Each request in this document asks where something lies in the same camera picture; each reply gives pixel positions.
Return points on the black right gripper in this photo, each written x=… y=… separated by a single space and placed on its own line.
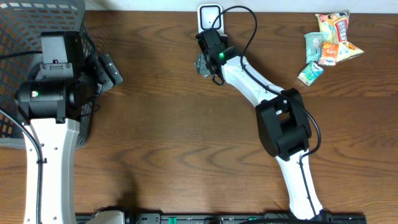
x=204 y=55

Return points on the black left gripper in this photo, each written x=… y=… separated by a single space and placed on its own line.
x=109 y=70

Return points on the round green white item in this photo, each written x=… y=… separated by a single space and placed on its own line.
x=201 y=65

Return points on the green tissue pack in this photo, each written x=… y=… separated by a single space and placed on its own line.
x=310 y=73

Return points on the mint green snack pouch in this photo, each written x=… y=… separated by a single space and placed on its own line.
x=313 y=42

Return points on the orange tissue pack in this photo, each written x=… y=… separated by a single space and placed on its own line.
x=329 y=54

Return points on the yellow white snack bag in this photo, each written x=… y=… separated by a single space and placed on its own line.
x=336 y=24

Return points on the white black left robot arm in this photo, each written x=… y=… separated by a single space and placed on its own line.
x=51 y=106

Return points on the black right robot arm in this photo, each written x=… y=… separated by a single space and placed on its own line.
x=283 y=123

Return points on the white barcode scanner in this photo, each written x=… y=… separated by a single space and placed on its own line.
x=206 y=15

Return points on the dark grey plastic basket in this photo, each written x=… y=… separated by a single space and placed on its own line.
x=22 y=22

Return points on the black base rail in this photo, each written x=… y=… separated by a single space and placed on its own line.
x=155 y=218

